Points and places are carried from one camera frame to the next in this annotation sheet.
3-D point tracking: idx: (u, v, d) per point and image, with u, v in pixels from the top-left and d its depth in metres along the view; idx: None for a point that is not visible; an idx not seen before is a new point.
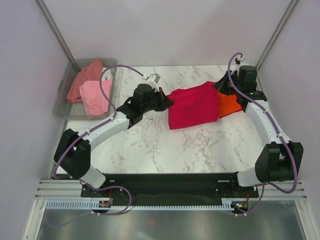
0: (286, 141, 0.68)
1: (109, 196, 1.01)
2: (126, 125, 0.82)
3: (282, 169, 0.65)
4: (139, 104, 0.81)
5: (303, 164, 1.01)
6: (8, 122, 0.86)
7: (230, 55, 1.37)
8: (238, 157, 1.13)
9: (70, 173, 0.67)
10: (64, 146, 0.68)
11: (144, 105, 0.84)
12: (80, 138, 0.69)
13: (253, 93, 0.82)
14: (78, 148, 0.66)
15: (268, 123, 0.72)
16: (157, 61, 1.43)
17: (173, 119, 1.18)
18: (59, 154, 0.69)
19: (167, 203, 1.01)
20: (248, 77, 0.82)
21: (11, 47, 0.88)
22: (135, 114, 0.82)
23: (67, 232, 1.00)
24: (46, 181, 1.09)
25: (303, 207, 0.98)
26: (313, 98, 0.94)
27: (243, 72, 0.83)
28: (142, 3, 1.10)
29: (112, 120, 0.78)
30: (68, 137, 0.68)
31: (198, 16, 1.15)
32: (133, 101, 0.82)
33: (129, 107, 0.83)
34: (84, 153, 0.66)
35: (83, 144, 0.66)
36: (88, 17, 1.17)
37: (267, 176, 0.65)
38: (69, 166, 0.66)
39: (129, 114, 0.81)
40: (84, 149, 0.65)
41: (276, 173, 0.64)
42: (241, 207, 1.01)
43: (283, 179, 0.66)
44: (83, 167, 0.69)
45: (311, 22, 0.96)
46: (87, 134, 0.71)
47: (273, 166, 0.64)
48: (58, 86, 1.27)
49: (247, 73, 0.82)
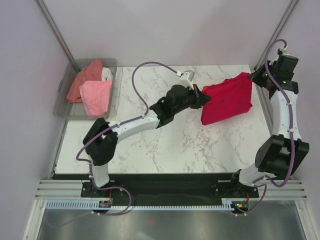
0: (295, 138, 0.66)
1: (109, 196, 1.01)
2: (155, 125, 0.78)
3: (278, 162, 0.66)
4: (172, 106, 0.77)
5: (303, 164, 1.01)
6: (8, 122, 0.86)
7: (230, 55, 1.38)
8: (238, 157, 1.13)
9: (94, 159, 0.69)
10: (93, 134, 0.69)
11: (178, 106, 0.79)
12: (109, 128, 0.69)
13: (286, 82, 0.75)
14: (105, 139, 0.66)
15: (286, 116, 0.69)
16: (157, 61, 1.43)
17: (207, 115, 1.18)
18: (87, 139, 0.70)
19: (167, 203, 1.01)
20: (285, 66, 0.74)
21: (11, 47, 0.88)
22: (167, 116, 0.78)
23: (66, 232, 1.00)
24: (46, 181, 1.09)
25: (303, 207, 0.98)
26: (313, 98, 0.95)
27: (282, 58, 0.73)
28: (142, 3, 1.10)
29: (143, 117, 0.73)
30: (99, 126, 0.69)
31: (198, 16, 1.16)
32: (165, 103, 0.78)
33: (162, 107, 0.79)
34: (111, 145, 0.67)
35: (111, 136, 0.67)
36: (88, 17, 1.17)
37: (262, 163, 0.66)
38: (94, 153, 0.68)
39: (160, 115, 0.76)
40: (112, 141, 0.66)
41: (271, 163, 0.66)
42: (241, 207, 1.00)
43: (277, 171, 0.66)
44: (105, 156, 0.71)
45: (311, 22, 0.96)
46: (117, 127, 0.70)
47: (271, 156, 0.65)
48: (58, 86, 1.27)
49: (286, 60, 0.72)
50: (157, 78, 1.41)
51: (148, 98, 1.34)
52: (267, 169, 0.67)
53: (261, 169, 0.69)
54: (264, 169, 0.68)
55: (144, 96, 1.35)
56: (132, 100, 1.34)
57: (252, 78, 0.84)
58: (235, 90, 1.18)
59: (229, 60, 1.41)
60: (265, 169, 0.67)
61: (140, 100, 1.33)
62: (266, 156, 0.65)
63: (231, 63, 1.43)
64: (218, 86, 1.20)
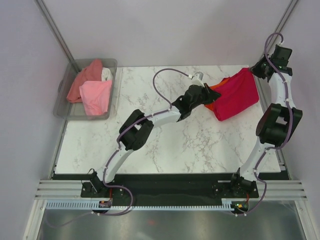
0: (291, 106, 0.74)
1: (109, 196, 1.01)
2: (177, 118, 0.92)
3: (276, 130, 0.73)
4: (189, 102, 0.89)
5: (303, 164, 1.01)
6: (8, 123, 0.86)
7: (230, 55, 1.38)
8: (238, 157, 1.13)
9: (130, 144, 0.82)
10: (131, 121, 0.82)
11: (195, 103, 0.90)
12: (145, 118, 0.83)
13: (281, 67, 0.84)
14: (144, 125, 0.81)
15: (282, 90, 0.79)
16: (157, 61, 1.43)
17: (220, 111, 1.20)
18: (124, 127, 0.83)
19: (167, 203, 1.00)
20: (281, 54, 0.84)
21: (11, 47, 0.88)
22: (186, 112, 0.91)
23: (67, 232, 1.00)
24: (46, 181, 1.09)
25: (303, 207, 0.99)
26: (312, 98, 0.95)
27: (278, 49, 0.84)
28: (142, 3, 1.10)
29: (169, 111, 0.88)
30: (137, 115, 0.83)
31: (198, 17, 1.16)
32: (183, 100, 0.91)
33: (180, 104, 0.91)
34: (147, 131, 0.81)
35: (148, 123, 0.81)
36: (88, 17, 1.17)
37: (262, 131, 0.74)
38: (132, 138, 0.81)
39: (181, 110, 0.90)
40: (149, 127, 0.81)
41: (271, 130, 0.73)
42: (241, 207, 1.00)
43: (276, 138, 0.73)
44: (140, 142, 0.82)
45: (311, 22, 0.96)
46: (151, 117, 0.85)
47: (269, 123, 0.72)
48: (58, 86, 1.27)
49: (281, 50, 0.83)
50: (157, 78, 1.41)
51: (148, 98, 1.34)
52: (267, 137, 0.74)
53: (262, 139, 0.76)
54: (264, 137, 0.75)
55: (144, 96, 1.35)
56: (132, 100, 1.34)
57: (252, 69, 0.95)
58: (239, 86, 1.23)
59: (229, 60, 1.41)
60: (265, 137, 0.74)
61: (140, 100, 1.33)
62: (265, 122, 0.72)
63: (231, 63, 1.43)
64: (225, 87, 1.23)
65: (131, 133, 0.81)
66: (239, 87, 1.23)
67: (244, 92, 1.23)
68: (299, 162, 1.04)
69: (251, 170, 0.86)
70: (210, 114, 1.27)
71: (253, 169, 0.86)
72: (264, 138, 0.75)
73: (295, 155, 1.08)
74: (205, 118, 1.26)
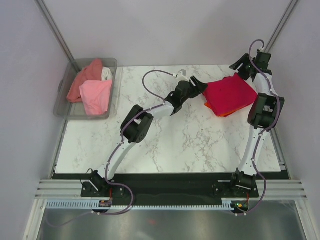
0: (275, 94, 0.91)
1: (109, 196, 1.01)
2: (170, 112, 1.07)
3: (266, 116, 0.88)
4: (180, 97, 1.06)
5: (303, 164, 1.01)
6: (8, 123, 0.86)
7: (230, 55, 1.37)
8: (238, 157, 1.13)
9: (132, 137, 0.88)
10: (132, 116, 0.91)
11: (185, 96, 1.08)
12: (145, 112, 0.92)
13: (263, 69, 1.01)
14: (144, 118, 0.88)
15: (265, 84, 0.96)
16: (157, 61, 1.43)
17: (216, 107, 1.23)
18: (126, 121, 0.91)
19: (167, 203, 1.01)
20: (262, 58, 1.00)
21: (10, 47, 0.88)
22: (178, 106, 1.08)
23: (67, 232, 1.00)
24: (46, 181, 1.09)
25: (303, 207, 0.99)
26: (312, 98, 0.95)
27: (259, 54, 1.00)
28: (142, 3, 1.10)
29: (164, 105, 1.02)
30: (137, 110, 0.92)
31: (198, 16, 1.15)
32: (175, 95, 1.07)
33: (172, 99, 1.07)
34: (147, 123, 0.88)
35: (148, 116, 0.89)
36: (88, 16, 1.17)
37: (254, 118, 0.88)
38: (134, 131, 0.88)
39: (174, 105, 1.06)
40: (149, 119, 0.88)
41: (261, 117, 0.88)
42: (241, 207, 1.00)
43: (265, 124, 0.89)
44: (141, 135, 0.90)
45: (312, 22, 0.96)
46: (149, 110, 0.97)
47: (259, 110, 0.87)
48: (58, 86, 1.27)
49: (262, 55, 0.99)
50: (157, 78, 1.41)
51: (148, 98, 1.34)
52: (258, 123, 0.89)
53: (254, 126, 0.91)
54: (255, 124, 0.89)
55: (144, 95, 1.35)
56: (132, 100, 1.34)
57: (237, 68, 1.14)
58: (231, 85, 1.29)
59: (228, 59, 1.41)
60: (257, 124, 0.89)
61: (140, 100, 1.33)
62: (255, 111, 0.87)
63: (231, 63, 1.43)
64: (217, 87, 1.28)
65: (132, 127, 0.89)
66: (229, 86, 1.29)
67: (236, 89, 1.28)
68: (299, 162, 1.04)
69: (250, 161, 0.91)
70: (210, 114, 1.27)
71: (252, 158, 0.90)
72: (256, 124, 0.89)
73: (294, 155, 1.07)
74: (205, 118, 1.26)
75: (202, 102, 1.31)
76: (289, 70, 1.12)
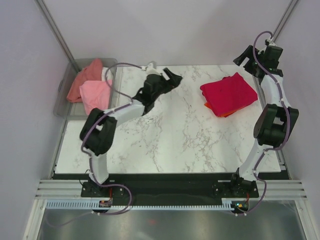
0: (286, 106, 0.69)
1: (109, 196, 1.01)
2: (141, 112, 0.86)
3: (275, 131, 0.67)
4: (150, 93, 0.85)
5: (303, 164, 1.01)
6: (9, 122, 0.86)
7: (230, 55, 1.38)
8: (238, 157, 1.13)
9: (95, 149, 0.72)
10: (92, 122, 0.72)
11: (156, 92, 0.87)
12: (106, 115, 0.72)
13: (272, 69, 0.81)
14: (105, 123, 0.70)
15: (276, 90, 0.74)
16: (157, 61, 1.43)
17: (216, 107, 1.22)
18: (86, 130, 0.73)
19: (166, 203, 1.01)
20: (272, 55, 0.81)
21: (11, 46, 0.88)
22: (149, 104, 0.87)
23: (66, 232, 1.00)
24: (46, 181, 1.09)
25: (303, 207, 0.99)
26: (312, 98, 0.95)
27: (268, 48, 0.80)
28: (142, 3, 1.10)
29: (131, 105, 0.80)
30: (97, 114, 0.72)
31: (197, 16, 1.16)
32: (144, 91, 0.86)
33: (142, 96, 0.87)
34: (112, 128, 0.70)
35: (110, 120, 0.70)
36: (88, 16, 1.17)
37: (260, 133, 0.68)
38: (96, 141, 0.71)
39: (144, 103, 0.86)
40: (112, 124, 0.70)
41: (269, 132, 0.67)
42: (241, 207, 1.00)
43: (273, 141, 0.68)
44: (107, 143, 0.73)
45: (312, 22, 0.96)
46: (112, 113, 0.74)
47: (267, 123, 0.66)
48: (58, 86, 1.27)
49: (271, 50, 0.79)
50: None
51: None
52: (265, 139, 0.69)
53: (260, 141, 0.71)
54: (262, 139, 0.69)
55: None
56: None
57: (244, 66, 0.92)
58: (231, 86, 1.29)
59: (229, 60, 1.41)
60: (263, 140, 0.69)
61: None
62: (263, 124, 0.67)
63: (231, 63, 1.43)
64: (216, 88, 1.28)
65: (94, 135, 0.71)
66: (229, 86, 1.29)
67: (237, 90, 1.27)
68: (300, 162, 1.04)
69: (251, 170, 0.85)
70: (210, 114, 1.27)
71: (253, 170, 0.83)
72: (262, 140, 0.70)
73: (295, 155, 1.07)
74: (205, 118, 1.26)
75: (202, 103, 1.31)
76: (289, 70, 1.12)
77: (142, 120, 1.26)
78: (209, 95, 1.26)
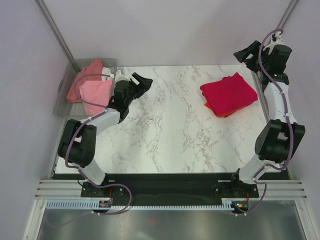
0: (291, 121, 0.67)
1: (109, 196, 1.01)
2: (117, 119, 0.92)
3: (278, 147, 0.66)
4: (122, 100, 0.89)
5: (303, 164, 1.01)
6: (8, 123, 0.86)
7: (230, 55, 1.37)
8: (238, 157, 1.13)
9: (79, 161, 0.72)
10: (70, 134, 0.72)
11: (128, 97, 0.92)
12: (83, 124, 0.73)
13: (277, 75, 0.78)
14: (85, 131, 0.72)
15: (281, 104, 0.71)
16: (157, 61, 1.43)
17: (216, 107, 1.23)
18: (63, 144, 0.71)
19: (166, 203, 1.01)
20: (278, 59, 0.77)
21: (10, 46, 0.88)
22: (123, 110, 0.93)
23: (66, 232, 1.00)
24: (46, 181, 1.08)
25: (303, 207, 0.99)
26: (312, 98, 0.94)
27: (276, 51, 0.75)
28: (142, 3, 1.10)
29: (106, 112, 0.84)
30: (73, 125, 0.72)
31: (197, 16, 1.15)
32: (116, 99, 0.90)
33: (115, 104, 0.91)
34: (92, 135, 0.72)
35: (89, 127, 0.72)
36: (88, 16, 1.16)
37: (262, 149, 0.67)
38: (78, 153, 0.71)
39: (118, 110, 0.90)
40: (92, 130, 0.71)
41: (271, 148, 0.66)
42: (241, 207, 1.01)
43: (275, 156, 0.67)
44: (90, 151, 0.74)
45: (312, 22, 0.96)
46: (90, 121, 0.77)
47: (270, 140, 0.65)
48: (58, 86, 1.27)
49: (279, 54, 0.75)
50: (157, 78, 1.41)
51: (148, 98, 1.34)
52: (267, 155, 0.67)
53: (261, 157, 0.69)
54: (263, 155, 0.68)
55: (144, 96, 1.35)
56: (133, 100, 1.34)
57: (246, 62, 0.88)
58: (231, 86, 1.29)
59: (228, 60, 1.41)
60: (265, 156, 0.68)
61: (140, 100, 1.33)
62: (266, 140, 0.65)
63: (231, 63, 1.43)
64: (217, 88, 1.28)
65: (75, 147, 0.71)
66: (229, 86, 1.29)
67: (237, 90, 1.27)
68: (300, 162, 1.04)
69: (251, 177, 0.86)
70: (210, 114, 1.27)
71: (253, 177, 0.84)
72: (263, 156, 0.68)
73: (295, 155, 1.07)
74: (205, 118, 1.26)
75: (202, 103, 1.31)
76: (289, 70, 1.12)
77: (142, 120, 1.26)
78: (210, 95, 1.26)
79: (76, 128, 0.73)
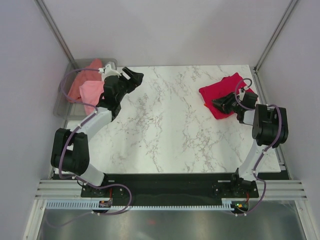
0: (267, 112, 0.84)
1: (109, 196, 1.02)
2: (110, 117, 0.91)
3: (273, 130, 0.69)
4: (113, 96, 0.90)
5: (303, 164, 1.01)
6: (8, 122, 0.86)
7: (230, 55, 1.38)
8: (238, 157, 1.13)
9: (74, 170, 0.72)
10: (61, 145, 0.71)
11: (118, 93, 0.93)
12: (74, 132, 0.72)
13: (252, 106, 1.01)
14: (76, 140, 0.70)
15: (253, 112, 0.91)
16: (157, 61, 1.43)
17: (215, 111, 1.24)
18: (56, 155, 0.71)
19: (166, 203, 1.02)
20: (250, 101, 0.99)
21: (10, 47, 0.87)
22: (115, 106, 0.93)
23: (66, 232, 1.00)
24: (46, 181, 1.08)
25: (303, 207, 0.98)
26: (312, 98, 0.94)
27: (246, 96, 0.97)
28: (142, 3, 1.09)
29: (97, 114, 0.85)
30: (63, 134, 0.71)
31: (197, 17, 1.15)
32: (107, 96, 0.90)
33: (106, 101, 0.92)
34: (84, 143, 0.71)
35: (80, 136, 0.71)
36: (87, 16, 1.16)
37: (260, 133, 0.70)
38: (72, 162, 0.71)
39: (110, 108, 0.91)
40: (83, 139, 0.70)
41: (268, 130, 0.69)
42: (241, 207, 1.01)
43: (272, 138, 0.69)
44: (84, 160, 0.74)
45: (311, 22, 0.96)
46: (79, 128, 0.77)
47: (264, 119, 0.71)
48: (59, 86, 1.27)
49: (249, 98, 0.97)
50: (157, 78, 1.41)
51: (148, 98, 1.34)
52: (264, 138, 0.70)
53: (259, 142, 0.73)
54: (261, 139, 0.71)
55: (144, 95, 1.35)
56: (133, 100, 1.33)
57: (223, 105, 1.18)
58: (228, 88, 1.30)
59: (228, 60, 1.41)
60: (262, 139, 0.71)
61: (140, 101, 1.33)
62: (260, 120, 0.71)
63: (231, 63, 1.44)
64: (213, 90, 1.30)
65: (68, 157, 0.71)
66: (229, 86, 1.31)
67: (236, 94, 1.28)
68: (300, 162, 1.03)
69: (250, 170, 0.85)
70: (210, 114, 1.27)
71: (252, 170, 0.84)
72: (261, 140, 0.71)
73: (295, 155, 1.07)
74: (205, 118, 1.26)
75: (202, 103, 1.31)
76: (289, 70, 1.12)
77: (142, 120, 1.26)
78: (206, 98, 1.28)
79: (67, 137, 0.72)
